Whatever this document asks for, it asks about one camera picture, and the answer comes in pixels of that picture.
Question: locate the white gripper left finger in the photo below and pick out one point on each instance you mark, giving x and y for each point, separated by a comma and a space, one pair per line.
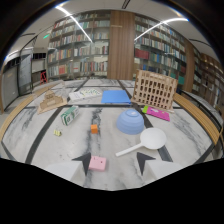
68, 168

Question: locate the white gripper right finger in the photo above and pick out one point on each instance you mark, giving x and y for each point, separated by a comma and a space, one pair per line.
156, 168

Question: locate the yellow binder clip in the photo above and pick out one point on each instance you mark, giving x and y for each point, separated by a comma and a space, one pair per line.
57, 132

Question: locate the white plastic ladle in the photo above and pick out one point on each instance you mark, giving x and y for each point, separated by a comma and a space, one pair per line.
147, 141

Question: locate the pink rectangular block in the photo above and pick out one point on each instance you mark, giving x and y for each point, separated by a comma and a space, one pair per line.
97, 163

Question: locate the small orange cube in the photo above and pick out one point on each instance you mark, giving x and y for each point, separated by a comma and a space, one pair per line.
94, 129

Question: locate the green and white box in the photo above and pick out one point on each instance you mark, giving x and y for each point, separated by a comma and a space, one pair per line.
69, 115

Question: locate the blue upturned bowl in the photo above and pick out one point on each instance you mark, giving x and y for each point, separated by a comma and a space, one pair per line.
130, 121

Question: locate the magenta notebook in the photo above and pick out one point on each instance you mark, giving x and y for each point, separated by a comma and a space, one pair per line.
158, 113

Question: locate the green sticky note pad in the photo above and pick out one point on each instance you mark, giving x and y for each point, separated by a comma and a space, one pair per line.
145, 109

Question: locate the wooden bench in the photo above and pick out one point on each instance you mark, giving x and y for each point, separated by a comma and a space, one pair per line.
21, 108
197, 115

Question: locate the wooden building model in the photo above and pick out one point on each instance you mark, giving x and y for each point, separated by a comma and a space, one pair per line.
50, 101

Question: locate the large wooden lattice model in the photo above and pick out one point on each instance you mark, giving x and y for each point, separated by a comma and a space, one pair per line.
154, 89

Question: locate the blue folder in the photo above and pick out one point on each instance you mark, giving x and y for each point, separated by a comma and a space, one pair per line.
115, 97

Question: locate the red and black sign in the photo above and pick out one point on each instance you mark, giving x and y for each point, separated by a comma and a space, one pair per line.
43, 77

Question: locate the right bookshelf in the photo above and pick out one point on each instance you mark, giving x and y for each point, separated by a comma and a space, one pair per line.
160, 50

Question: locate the bookshelf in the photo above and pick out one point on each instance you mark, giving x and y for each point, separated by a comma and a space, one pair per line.
78, 46
160, 50

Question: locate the left bookshelf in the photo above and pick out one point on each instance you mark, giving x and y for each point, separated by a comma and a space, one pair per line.
78, 46

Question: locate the wooden wall panel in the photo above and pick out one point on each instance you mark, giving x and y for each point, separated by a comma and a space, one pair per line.
121, 45

